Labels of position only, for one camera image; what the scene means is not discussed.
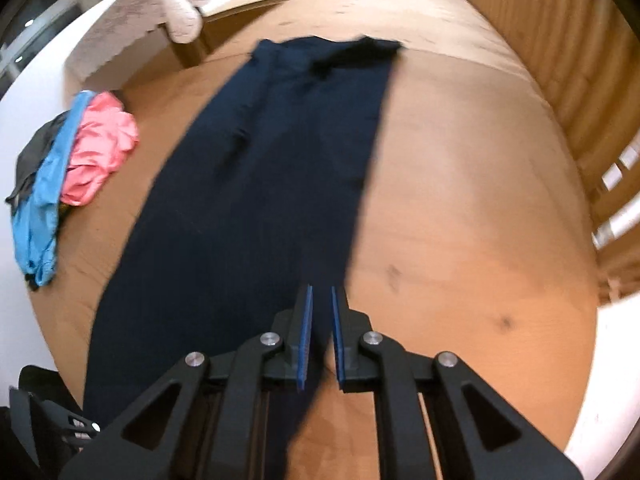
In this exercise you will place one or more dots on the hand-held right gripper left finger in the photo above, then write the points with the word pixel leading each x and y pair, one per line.
pixel 305 340

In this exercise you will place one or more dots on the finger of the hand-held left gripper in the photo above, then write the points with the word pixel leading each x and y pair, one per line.
pixel 77 430

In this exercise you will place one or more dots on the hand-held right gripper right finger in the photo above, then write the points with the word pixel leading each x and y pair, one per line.
pixel 337 340

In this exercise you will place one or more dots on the navy blue pants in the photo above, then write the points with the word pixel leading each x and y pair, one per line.
pixel 250 185

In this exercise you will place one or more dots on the light blue garment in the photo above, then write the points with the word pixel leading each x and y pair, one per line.
pixel 42 210

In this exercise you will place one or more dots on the dark grey garment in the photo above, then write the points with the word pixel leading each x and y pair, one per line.
pixel 35 155

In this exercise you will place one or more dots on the pink garment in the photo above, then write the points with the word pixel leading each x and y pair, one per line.
pixel 100 150

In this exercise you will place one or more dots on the wooden slatted railing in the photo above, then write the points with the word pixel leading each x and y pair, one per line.
pixel 560 60

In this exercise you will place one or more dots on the dark window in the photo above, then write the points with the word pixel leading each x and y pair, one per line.
pixel 50 20

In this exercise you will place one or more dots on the wooden furniture frame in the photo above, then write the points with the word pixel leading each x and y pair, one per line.
pixel 190 50

